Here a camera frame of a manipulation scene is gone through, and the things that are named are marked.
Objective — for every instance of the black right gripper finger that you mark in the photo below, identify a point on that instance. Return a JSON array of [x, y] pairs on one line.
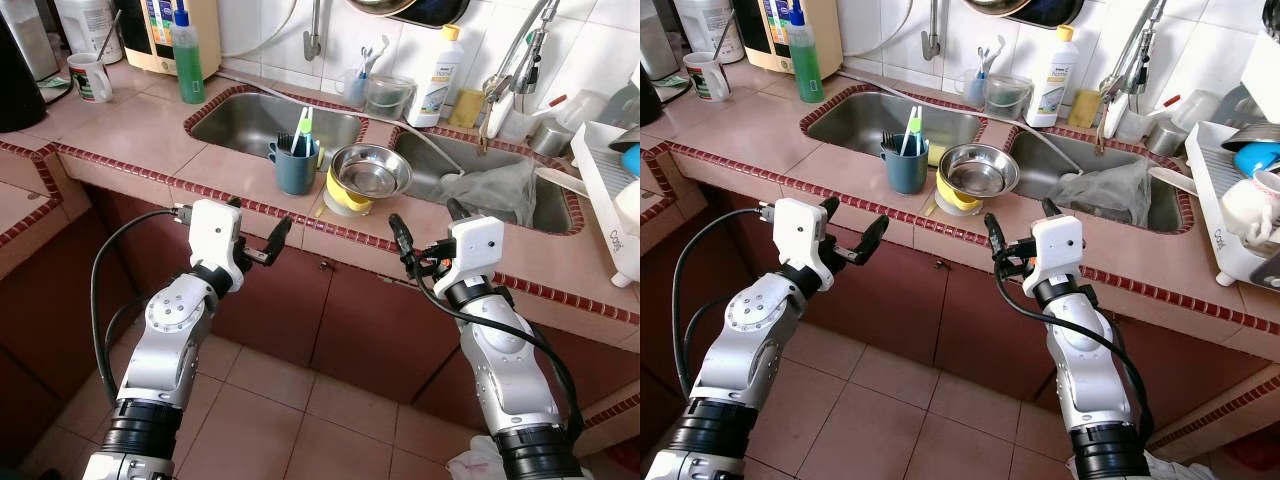
[[1050, 209], [458, 210], [996, 238], [402, 238]]

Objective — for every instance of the yellow plastic bowl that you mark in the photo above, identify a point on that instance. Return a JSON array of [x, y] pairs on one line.
[[950, 195], [340, 195]]

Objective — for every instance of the green white toothbrush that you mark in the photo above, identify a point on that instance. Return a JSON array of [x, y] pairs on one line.
[[303, 130], [913, 130]]

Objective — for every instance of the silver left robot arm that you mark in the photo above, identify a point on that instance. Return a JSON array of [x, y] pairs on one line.
[[165, 330], [745, 330]]

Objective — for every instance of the clear crumpled plastic bag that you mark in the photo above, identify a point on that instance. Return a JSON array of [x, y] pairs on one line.
[[1105, 195], [495, 195]]

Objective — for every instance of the stainless steel sink basin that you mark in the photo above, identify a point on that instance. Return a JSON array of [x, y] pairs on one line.
[[850, 125], [1060, 160], [470, 160], [240, 125]]

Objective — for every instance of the white bottle green cap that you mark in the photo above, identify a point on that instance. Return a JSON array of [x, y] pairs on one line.
[[1115, 118], [500, 118]]

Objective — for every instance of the mustard yellow sponge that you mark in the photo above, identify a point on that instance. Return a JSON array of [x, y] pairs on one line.
[[466, 108], [1084, 108]]

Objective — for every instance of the clear plastic measuring cup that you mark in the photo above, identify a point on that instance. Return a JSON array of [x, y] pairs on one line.
[[1135, 128], [520, 128]]

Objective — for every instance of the cream plastic spatula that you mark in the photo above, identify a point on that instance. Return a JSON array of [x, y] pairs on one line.
[[1170, 180], [560, 180]]

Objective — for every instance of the small stainless steel cup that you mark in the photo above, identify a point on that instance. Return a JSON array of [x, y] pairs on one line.
[[1165, 140], [548, 140]]

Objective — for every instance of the clear plastic bucket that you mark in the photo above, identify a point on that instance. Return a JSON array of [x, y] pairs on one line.
[[388, 100], [1008, 100]]

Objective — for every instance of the white detergent bottle yellow cap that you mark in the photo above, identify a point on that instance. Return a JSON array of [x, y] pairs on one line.
[[435, 90], [1050, 90]]

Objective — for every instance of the green dish soap bottle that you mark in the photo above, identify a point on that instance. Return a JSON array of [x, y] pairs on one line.
[[805, 70], [188, 70]]

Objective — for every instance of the clear plastic toothbrush cup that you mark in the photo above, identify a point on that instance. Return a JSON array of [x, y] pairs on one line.
[[970, 92], [352, 92]]

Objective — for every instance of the white plastic dish rack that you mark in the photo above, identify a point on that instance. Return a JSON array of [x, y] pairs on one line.
[[1215, 220], [600, 200]]

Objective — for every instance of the beige water filter appliance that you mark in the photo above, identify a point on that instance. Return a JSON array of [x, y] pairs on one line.
[[208, 40], [828, 40]]

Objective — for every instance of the chrome gooseneck faucet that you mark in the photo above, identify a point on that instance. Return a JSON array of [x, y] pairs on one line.
[[1140, 50], [530, 50]]

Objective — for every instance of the white mug dark print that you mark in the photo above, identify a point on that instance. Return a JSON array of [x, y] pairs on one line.
[[708, 80], [92, 80]]

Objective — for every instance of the blue plastic bowl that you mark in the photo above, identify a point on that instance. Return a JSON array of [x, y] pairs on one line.
[[1258, 160], [632, 162]]

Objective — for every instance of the upturned steel bowl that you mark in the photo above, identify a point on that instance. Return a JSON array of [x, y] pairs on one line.
[[628, 138], [1255, 135]]

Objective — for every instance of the hanging steel wok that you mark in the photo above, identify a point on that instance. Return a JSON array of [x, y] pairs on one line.
[[1040, 10], [420, 10]]

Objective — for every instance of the black kettle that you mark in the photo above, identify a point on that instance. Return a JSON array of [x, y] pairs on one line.
[[648, 100], [20, 90]]

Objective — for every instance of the white plastic canister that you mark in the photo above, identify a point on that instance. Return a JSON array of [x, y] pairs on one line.
[[705, 25], [90, 25]]

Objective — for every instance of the grey metal container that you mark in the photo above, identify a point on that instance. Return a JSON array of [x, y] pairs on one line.
[[25, 40], [655, 40]]

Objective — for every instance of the white cutlery holder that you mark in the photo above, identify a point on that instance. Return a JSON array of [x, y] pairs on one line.
[[1262, 80]]

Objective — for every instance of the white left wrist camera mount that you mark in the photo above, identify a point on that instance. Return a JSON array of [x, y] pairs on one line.
[[215, 235], [803, 235]]

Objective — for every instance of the chrome wall tap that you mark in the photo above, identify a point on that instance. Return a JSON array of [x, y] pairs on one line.
[[314, 40], [933, 40]]

